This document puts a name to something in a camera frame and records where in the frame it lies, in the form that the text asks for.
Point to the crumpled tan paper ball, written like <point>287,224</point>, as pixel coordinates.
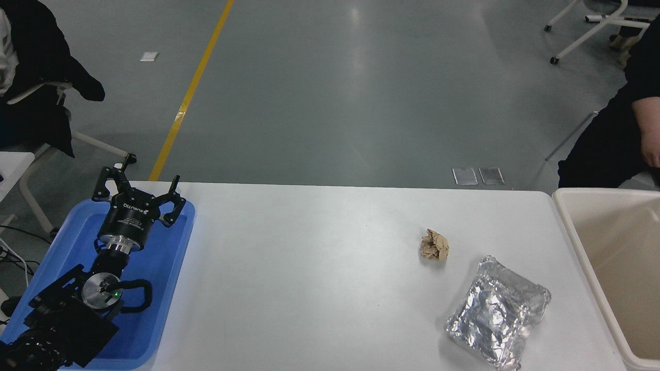
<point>434,245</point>

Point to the small white side table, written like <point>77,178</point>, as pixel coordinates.
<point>13,167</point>

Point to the tan shoe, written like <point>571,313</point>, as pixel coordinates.
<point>625,57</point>
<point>619,42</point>

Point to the standing person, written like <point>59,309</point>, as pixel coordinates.
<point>603,149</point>

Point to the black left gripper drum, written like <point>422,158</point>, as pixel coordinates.
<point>129,216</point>

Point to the person's hand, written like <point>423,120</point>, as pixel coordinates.
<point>652,150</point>

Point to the metal floor plate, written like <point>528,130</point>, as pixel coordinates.
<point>465,175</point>
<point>491,175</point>

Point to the large pale bin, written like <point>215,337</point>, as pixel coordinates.
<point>619,268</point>

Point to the seated person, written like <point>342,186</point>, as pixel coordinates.
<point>36,56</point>

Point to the white wheeled chair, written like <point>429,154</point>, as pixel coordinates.
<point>593,28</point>

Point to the person's forearm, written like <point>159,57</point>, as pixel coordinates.
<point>648,116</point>

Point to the grey metal leg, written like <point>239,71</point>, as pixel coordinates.
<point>572,136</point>

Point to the white office chair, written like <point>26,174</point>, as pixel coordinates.
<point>87,140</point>

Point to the blue plastic tray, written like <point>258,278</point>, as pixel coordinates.
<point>165,268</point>

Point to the silver foil tray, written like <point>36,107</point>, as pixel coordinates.
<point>495,309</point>

